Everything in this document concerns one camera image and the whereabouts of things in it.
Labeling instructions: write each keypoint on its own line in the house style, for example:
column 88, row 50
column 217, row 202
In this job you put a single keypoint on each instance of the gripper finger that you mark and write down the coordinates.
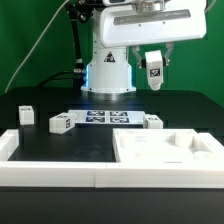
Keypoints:
column 166, row 57
column 141, row 61

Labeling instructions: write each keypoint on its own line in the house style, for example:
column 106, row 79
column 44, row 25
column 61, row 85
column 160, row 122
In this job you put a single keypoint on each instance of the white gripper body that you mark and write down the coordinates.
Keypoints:
column 133, row 22

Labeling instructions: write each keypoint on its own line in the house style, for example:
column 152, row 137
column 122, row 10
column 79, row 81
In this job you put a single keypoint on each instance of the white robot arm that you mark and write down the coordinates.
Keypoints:
column 109, row 75

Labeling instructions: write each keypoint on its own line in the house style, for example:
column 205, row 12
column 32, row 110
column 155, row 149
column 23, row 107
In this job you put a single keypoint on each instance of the white U-shaped fence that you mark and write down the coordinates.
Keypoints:
column 194, row 174

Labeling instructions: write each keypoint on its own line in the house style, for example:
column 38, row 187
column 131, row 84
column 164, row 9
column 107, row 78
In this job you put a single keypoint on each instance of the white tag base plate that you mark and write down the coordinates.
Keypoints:
column 108, row 117

